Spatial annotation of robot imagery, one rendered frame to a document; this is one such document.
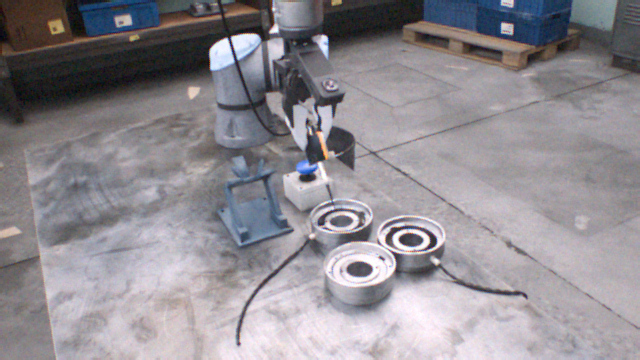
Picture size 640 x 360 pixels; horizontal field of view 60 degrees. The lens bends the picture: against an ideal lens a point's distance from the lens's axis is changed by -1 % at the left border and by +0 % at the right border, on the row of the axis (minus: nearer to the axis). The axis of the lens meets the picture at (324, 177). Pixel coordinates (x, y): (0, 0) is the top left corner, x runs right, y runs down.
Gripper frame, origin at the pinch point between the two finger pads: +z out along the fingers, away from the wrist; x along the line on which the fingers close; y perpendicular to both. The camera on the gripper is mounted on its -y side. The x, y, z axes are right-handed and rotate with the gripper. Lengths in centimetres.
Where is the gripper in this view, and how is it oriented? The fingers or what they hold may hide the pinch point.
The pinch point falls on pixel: (314, 143)
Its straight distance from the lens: 96.4
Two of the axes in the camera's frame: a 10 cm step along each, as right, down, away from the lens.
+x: -9.0, 2.6, -3.6
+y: -4.4, -4.1, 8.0
